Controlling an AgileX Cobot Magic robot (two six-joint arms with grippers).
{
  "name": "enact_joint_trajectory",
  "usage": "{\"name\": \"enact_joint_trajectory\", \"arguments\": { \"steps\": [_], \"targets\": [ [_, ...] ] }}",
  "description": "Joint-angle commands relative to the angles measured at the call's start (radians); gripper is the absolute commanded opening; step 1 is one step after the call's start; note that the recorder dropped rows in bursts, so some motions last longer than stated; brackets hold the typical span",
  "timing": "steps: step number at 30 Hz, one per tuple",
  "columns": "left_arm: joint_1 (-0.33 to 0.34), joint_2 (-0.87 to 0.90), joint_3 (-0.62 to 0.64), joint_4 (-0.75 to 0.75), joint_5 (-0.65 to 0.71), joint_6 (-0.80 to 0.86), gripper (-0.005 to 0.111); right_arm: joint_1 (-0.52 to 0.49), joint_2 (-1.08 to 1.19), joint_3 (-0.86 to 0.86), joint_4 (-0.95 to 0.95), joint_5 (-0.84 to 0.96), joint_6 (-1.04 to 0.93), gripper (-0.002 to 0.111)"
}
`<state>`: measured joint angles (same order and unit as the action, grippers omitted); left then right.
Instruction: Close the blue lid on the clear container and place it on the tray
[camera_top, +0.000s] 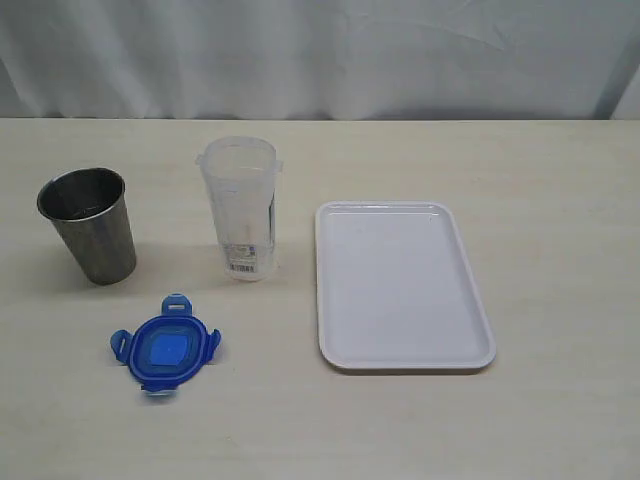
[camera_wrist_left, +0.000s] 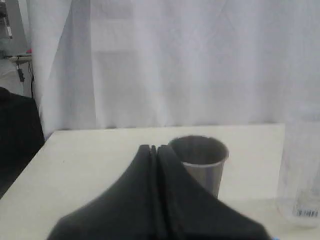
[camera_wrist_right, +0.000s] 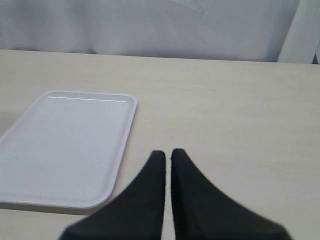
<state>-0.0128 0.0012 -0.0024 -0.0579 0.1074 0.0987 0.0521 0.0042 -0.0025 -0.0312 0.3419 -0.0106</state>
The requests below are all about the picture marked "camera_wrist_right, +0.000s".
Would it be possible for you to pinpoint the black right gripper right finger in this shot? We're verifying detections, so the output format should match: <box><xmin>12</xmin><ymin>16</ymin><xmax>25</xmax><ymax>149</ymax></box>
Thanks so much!
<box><xmin>170</xmin><ymin>148</ymin><xmax>292</xmax><ymax>240</ymax></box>

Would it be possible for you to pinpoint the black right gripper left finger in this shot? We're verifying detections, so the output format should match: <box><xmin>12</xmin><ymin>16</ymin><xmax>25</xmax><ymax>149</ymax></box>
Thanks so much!
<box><xmin>60</xmin><ymin>150</ymin><xmax>166</xmax><ymax>240</ymax></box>

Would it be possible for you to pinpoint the white plastic tray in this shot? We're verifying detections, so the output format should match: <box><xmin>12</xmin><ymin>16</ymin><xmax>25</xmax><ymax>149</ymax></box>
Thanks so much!
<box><xmin>0</xmin><ymin>91</ymin><xmax>137</xmax><ymax>209</ymax></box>

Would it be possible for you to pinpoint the white backdrop curtain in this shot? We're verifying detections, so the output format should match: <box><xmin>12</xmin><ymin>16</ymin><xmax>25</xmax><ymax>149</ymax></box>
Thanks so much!
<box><xmin>0</xmin><ymin>0</ymin><xmax>320</xmax><ymax>63</ymax></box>

